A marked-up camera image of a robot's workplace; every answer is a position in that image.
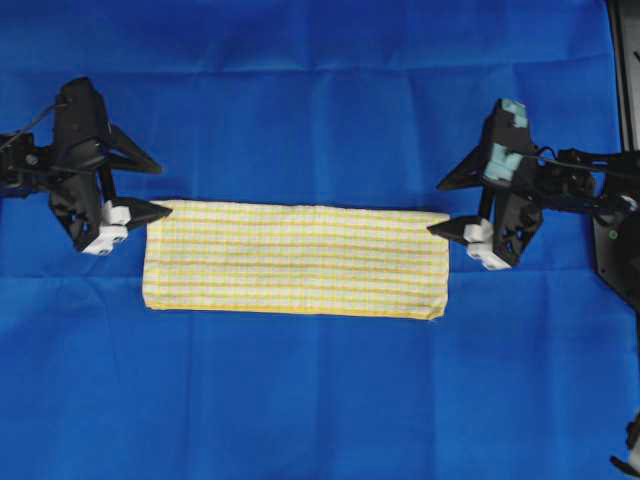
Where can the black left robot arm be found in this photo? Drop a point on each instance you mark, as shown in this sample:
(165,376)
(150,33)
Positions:
(27,169)

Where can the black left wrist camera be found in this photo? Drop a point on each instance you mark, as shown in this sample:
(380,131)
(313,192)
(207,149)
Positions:
(80,115)

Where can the taped right wrist camera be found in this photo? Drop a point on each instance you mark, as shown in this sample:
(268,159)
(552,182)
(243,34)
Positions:
(507,147)

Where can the yellow checked towel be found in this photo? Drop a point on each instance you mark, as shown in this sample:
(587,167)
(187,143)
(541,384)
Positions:
(210,256)

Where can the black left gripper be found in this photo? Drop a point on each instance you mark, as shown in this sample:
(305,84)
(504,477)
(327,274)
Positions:
(85,202)

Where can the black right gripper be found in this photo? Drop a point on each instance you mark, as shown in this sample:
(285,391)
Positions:
(505,224)

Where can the black table frame rail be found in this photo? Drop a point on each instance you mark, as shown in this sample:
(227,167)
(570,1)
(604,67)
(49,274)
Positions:
(624,24)

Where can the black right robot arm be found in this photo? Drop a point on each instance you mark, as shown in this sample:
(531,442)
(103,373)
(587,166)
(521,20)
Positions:
(517,188)

